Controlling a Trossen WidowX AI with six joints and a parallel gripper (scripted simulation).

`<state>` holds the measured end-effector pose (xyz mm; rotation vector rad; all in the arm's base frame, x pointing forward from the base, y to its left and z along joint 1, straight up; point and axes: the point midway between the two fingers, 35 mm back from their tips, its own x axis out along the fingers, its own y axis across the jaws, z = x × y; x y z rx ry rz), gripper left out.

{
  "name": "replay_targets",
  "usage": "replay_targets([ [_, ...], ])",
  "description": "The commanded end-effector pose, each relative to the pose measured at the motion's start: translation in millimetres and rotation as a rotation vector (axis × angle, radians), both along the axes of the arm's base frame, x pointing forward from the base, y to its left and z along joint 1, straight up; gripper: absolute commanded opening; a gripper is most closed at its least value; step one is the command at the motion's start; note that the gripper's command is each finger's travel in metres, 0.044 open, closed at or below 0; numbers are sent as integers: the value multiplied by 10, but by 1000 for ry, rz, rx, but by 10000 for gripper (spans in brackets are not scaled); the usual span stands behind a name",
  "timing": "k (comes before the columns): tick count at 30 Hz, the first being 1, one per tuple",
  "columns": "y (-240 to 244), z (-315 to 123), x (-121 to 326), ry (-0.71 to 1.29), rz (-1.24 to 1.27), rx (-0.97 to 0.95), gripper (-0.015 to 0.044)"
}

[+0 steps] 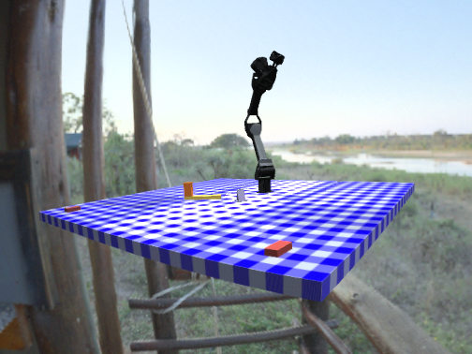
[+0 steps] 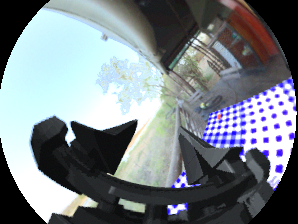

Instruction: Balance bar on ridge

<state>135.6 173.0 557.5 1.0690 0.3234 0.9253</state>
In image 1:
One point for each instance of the pink flat bar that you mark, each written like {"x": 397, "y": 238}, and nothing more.
{"x": 72, "y": 209}

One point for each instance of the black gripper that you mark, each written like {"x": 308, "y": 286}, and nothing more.
{"x": 267, "y": 80}

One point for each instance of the red rectangular block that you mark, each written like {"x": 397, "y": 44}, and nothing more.
{"x": 278, "y": 248}

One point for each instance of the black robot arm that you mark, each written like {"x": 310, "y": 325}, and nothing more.
{"x": 265, "y": 166}

